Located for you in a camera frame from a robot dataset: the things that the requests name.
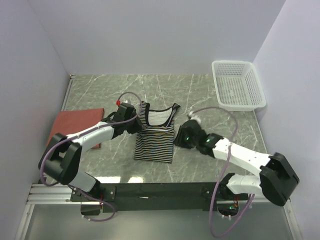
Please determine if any striped multicolour tank top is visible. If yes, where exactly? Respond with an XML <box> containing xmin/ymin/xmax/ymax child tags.
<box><xmin>133</xmin><ymin>102</ymin><xmax>180</xmax><ymax>164</ymax></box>

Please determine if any rust red tank top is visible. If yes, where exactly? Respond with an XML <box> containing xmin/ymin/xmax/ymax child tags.
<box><xmin>47</xmin><ymin>108</ymin><xmax>105</xmax><ymax>145</ymax></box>

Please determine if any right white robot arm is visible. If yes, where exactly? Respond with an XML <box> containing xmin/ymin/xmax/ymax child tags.
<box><xmin>174</xmin><ymin>119</ymin><xmax>300</xmax><ymax>207</ymax></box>

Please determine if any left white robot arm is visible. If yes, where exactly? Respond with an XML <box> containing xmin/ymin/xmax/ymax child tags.
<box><xmin>38</xmin><ymin>102</ymin><xmax>144</xmax><ymax>201</ymax></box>

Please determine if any white plastic laundry basket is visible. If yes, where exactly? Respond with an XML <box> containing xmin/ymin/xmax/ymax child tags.
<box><xmin>211</xmin><ymin>60</ymin><xmax>267</xmax><ymax>112</ymax></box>

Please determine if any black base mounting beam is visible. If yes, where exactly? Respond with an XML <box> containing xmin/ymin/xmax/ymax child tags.
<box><xmin>70</xmin><ymin>182</ymin><xmax>248</xmax><ymax>216</ymax></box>

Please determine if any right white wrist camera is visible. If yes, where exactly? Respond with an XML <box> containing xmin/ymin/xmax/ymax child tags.
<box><xmin>187</xmin><ymin>111</ymin><xmax>201</xmax><ymax>125</ymax></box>

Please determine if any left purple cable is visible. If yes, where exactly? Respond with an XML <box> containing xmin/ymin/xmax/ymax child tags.
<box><xmin>39</xmin><ymin>91</ymin><xmax>142</xmax><ymax>223</ymax></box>

